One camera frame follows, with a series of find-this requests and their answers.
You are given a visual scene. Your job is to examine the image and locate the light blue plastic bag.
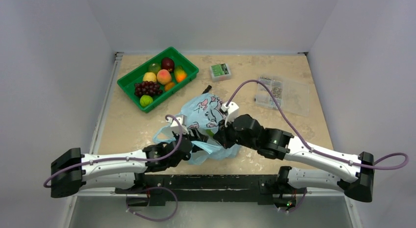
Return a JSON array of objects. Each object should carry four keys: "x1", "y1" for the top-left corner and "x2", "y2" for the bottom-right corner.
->
[{"x1": 153, "y1": 92, "x2": 243, "y2": 166}]

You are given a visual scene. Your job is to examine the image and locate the lime green fake fruit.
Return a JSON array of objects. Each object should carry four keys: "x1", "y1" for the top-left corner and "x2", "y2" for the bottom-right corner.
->
[{"x1": 139, "y1": 95, "x2": 154, "y2": 108}]

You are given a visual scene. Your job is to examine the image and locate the dark red fake grapes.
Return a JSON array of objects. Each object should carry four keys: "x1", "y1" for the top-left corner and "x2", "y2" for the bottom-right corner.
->
[{"x1": 134, "y1": 81, "x2": 163, "y2": 97}]

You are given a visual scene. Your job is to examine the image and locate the orange pink fake peach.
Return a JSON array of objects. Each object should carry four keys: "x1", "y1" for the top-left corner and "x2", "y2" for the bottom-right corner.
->
[{"x1": 156, "y1": 69, "x2": 172, "y2": 85}]

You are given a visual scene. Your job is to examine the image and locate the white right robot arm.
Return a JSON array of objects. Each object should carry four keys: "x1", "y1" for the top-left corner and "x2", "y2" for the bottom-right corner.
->
[{"x1": 213, "y1": 114, "x2": 374, "y2": 203}]

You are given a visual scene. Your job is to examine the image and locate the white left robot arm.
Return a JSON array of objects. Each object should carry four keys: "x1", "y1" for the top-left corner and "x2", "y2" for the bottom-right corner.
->
[{"x1": 44, "y1": 129, "x2": 208, "y2": 198}]

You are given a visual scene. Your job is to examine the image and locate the green fake fruit in bag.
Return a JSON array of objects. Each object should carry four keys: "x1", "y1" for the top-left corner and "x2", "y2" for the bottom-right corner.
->
[{"x1": 206, "y1": 129, "x2": 215, "y2": 137}]

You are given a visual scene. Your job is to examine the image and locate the small orange fake fruit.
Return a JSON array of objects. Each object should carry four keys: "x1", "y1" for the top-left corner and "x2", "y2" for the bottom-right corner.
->
[{"x1": 164, "y1": 82, "x2": 176, "y2": 92}]

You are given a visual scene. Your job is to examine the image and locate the orange green fake mango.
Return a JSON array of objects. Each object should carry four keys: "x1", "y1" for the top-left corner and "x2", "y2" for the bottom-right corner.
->
[{"x1": 174, "y1": 66, "x2": 187, "y2": 83}]

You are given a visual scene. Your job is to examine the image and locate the yellow fake lemon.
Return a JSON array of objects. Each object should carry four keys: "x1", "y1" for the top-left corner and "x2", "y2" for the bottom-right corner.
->
[{"x1": 142, "y1": 72, "x2": 157, "y2": 83}]

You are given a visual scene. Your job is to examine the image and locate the green fake round fruit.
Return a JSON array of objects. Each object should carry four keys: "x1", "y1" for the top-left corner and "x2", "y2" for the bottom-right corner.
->
[{"x1": 148, "y1": 63, "x2": 162, "y2": 75}]

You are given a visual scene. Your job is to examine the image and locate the dark red fake mango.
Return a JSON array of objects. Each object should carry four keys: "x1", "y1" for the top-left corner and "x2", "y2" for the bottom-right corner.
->
[{"x1": 161, "y1": 57, "x2": 175, "y2": 73}]

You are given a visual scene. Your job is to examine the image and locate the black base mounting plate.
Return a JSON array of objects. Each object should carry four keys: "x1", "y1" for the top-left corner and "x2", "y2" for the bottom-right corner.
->
[{"x1": 115, "y1": 174, "x2": 307, "y2": 208}]

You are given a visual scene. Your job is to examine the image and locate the black rubber mallet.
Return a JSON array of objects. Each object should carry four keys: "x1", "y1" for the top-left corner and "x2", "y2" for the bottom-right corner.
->
[{"x1": 202, "y1": 85, "x2": 212, "y2": 94}]

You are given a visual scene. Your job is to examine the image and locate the clear plastic screw organizer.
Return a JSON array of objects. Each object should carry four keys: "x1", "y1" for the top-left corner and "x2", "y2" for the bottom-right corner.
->
[{"x1": 258, "y1": 75, "x2": 309, "y2": 117}]

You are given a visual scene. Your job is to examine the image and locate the small green label box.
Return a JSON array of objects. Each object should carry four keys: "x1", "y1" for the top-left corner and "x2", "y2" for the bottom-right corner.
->
[{"x1": 210, "y1": 63, "x2": 232, "y2": 82}]

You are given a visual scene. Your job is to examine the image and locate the green plastic tray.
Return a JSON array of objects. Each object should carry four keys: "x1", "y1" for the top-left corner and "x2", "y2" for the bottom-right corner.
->
[{"x1": 117, "y1": 47, "x2": 199, "y2": 113}]

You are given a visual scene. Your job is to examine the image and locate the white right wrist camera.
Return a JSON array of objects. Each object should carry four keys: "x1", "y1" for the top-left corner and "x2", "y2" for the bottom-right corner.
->
[{"x1": 220, "y1": 101, "x2": 239, "y2": 127}]

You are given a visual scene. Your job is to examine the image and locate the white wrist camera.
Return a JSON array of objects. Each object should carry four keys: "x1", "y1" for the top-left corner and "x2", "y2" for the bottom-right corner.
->
[
  {"x1": 220, "y1": 101, "x2": 239, "y2": 127},
  {"x1": 165, "y1": 115, "x2": 189, "y2": 136}
]

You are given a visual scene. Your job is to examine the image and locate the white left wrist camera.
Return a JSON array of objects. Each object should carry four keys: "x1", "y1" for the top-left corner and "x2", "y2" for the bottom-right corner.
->
[{"x1": 165, "y1": 115, "x2": 189, "y2": 136}]

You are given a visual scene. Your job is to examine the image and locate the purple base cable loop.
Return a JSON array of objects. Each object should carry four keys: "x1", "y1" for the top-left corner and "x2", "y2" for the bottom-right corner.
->
[{"x1": 125, "y1": 187, "x2": 179, "y2": 223}]

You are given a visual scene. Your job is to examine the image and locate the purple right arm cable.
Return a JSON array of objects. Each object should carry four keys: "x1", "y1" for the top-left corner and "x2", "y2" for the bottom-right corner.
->
[{"x1": 226, "y1": 79, "x2": 410, "y2": 171}]

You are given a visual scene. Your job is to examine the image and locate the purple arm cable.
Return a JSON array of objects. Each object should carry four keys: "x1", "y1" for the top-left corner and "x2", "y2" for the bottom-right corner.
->
[
  {"x1": 226, "y1": 79, "x2": 410, "y2": 171},
  {"x1": 43, "y1": 114, "x2": 184, "y2": 189}
]

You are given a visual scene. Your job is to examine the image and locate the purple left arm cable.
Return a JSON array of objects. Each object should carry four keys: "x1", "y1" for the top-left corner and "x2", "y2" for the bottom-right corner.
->
[{"x1": 43, "y1": 114, "x2": 184, "y2": 189}]

